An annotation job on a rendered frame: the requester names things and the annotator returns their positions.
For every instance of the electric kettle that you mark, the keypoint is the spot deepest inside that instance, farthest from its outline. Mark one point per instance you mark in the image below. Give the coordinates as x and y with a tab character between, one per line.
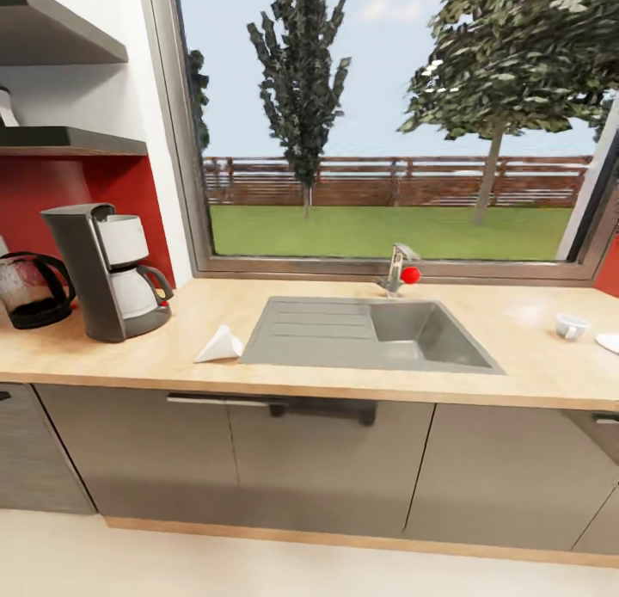
31	292

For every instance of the countertop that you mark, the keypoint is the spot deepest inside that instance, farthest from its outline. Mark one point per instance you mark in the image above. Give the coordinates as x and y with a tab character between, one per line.
515	324

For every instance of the paper coffee filter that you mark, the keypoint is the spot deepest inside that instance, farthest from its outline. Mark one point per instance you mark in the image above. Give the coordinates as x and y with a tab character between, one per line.
222	345

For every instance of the cabinet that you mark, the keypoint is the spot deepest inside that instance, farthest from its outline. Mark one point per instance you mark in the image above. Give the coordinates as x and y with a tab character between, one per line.
485	475

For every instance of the fixed window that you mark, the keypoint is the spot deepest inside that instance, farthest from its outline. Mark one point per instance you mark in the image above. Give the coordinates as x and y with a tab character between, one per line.
308	136

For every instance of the drop in sink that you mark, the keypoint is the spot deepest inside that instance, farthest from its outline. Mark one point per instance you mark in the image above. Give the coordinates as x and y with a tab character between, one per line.
391	334

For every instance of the coffee maker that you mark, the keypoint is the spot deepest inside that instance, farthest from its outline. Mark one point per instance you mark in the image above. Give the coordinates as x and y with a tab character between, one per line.
101	250

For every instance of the coffee cup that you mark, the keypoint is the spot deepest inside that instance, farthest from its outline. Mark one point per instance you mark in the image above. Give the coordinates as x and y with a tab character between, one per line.
571	327

